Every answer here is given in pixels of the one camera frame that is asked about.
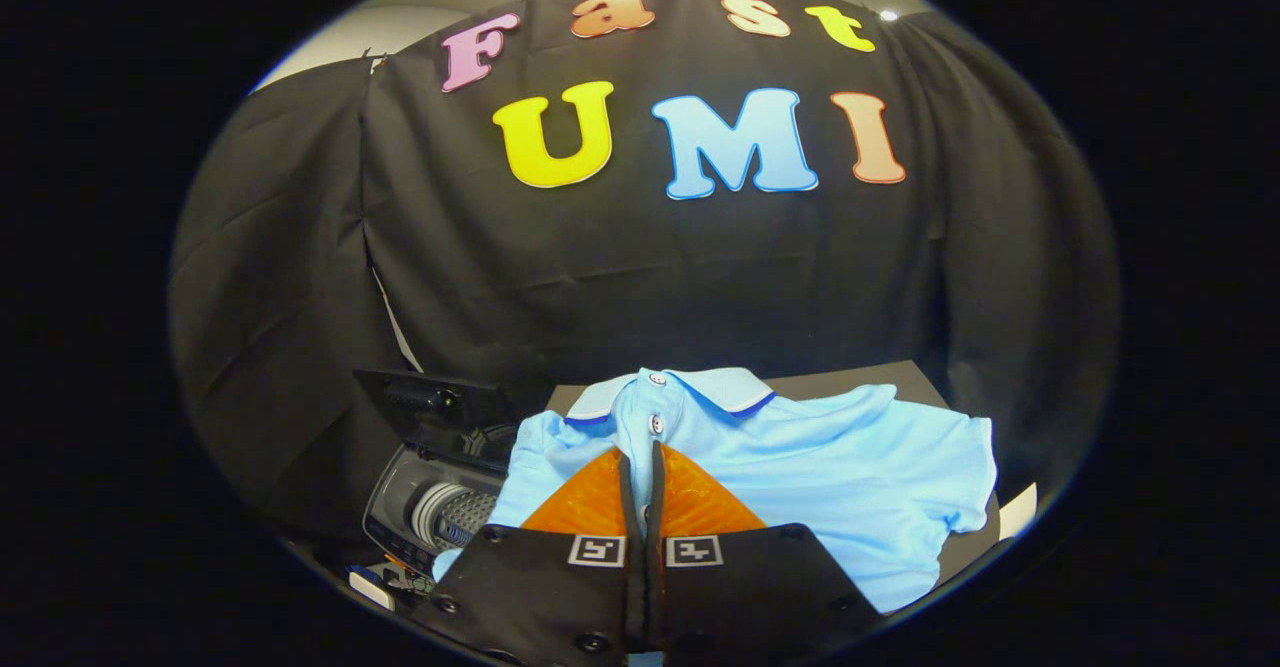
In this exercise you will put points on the dark washing machine lid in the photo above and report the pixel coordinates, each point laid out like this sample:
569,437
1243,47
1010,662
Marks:
430,407

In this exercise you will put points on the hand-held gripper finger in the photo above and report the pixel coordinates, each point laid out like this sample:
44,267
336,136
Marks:
655,507
632,507

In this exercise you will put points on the grey cabinet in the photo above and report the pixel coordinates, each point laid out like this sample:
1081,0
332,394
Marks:
860,375

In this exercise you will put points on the white paper sheet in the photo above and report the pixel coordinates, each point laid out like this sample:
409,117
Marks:
1017,512

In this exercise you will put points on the black backdrop cloth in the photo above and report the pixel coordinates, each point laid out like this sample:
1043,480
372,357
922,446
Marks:
650,267

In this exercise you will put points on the light blue polo shirt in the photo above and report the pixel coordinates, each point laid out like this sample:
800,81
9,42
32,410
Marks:
850,477

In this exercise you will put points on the grey top-load washing machine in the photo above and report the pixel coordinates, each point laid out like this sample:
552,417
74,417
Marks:
440,512

